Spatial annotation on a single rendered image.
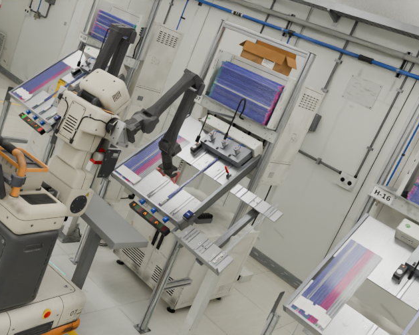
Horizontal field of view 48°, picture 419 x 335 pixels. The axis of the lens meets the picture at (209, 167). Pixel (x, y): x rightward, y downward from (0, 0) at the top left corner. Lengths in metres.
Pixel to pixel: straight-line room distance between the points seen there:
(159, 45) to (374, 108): 1.90
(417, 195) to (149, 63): 2.41
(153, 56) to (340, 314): 2.59
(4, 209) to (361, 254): 1.70
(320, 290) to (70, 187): 1.32
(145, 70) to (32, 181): 2.05
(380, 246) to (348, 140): 1.88
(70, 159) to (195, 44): 3.30
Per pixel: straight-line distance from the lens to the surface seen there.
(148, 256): 3.34
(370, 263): 2.52
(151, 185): 2.97
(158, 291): 2.89
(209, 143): 3.07
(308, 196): 4.45
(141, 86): 4.06
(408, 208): 2.62
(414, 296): 2.48
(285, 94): 2.91
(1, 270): 2.20
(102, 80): 2.37
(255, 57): 3.51
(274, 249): 4.64
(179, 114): 2.55
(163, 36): 4.07
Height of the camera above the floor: 1.69
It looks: 13 degrees down
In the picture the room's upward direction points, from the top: 23 degrees clockwise
